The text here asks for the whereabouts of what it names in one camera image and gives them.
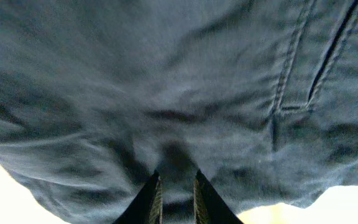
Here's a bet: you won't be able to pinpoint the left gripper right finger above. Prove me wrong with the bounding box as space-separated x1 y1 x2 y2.
193 170 243 224

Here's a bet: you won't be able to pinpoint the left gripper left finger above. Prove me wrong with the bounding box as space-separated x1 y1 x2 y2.
113 171 163 224

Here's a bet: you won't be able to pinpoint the navy blue shorts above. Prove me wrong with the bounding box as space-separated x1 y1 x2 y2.
0 0 358 223

